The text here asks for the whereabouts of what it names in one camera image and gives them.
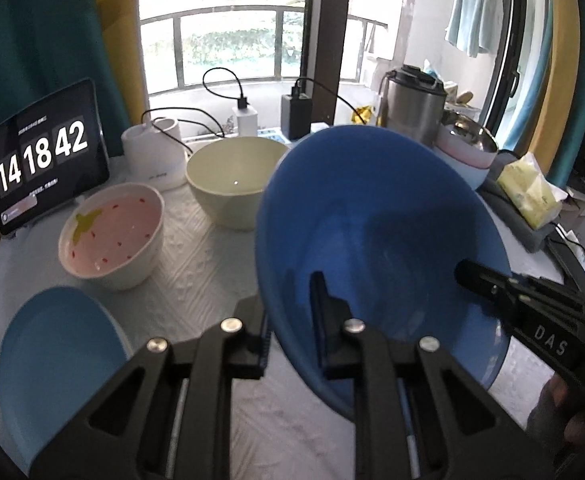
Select grey fabric bag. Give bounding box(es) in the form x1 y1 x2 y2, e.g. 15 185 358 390
476 176 559 252

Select blue plate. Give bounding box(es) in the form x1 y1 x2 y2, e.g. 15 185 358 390
0 285 134 476

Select black phone cable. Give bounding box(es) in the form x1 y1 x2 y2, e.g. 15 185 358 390
552 224 585 267

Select yellow curtain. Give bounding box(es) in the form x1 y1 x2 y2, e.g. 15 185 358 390
536 0 585 187
94 0 149 129

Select black balcony railing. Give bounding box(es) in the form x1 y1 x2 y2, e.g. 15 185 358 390
139 5 389 94

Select steel bowl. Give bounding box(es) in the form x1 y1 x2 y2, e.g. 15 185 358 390
440 114 499 154

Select black sliding door frame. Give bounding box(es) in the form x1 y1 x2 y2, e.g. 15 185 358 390
299 0 354 127

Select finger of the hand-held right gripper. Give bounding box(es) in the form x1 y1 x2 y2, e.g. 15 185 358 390
455 259 525 313

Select yellow tissue pack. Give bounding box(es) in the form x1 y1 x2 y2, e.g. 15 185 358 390
496 154 568 229

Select blue and white packet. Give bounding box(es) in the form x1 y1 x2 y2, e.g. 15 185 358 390
421 58 446 82

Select white power strip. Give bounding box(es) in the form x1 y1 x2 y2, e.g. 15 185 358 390
257 122 334 144

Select dark blue bowl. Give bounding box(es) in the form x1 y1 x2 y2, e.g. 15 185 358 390
255 125 514 423

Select light blue hanging towel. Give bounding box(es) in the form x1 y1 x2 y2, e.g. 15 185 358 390
445 0 504 58

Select black charger block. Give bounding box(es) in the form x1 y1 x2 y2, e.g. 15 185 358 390
281 92 313 140

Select cream bowl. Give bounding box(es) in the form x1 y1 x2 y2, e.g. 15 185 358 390
185 136 291 232

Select plain pink bowl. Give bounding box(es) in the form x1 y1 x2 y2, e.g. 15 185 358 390
435 127 498 170

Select black tablet clock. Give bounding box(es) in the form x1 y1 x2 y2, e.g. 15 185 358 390
0 78 111 237

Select white charger plug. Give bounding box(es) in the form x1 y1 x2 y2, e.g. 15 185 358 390
235 105 260 137

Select black lamp cable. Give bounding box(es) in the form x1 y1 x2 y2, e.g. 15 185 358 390
141 108 226 154

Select steel tumbler with black lid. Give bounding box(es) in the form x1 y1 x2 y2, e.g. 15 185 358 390
379 65 448 149

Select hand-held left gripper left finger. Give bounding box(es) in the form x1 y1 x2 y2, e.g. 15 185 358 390
28 294 273 480

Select black smartphone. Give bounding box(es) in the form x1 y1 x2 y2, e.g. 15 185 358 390
546 236 585 292

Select person's right hand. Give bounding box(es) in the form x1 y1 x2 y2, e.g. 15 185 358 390
526 374 585 445

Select black charger cable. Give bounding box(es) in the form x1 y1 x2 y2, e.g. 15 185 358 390
292 76 369 122
202 66 248 109

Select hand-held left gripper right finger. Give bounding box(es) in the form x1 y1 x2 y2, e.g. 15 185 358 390
309 271 525 480

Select pink strawberry print bowl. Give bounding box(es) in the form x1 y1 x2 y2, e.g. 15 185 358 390
58 183 166 292

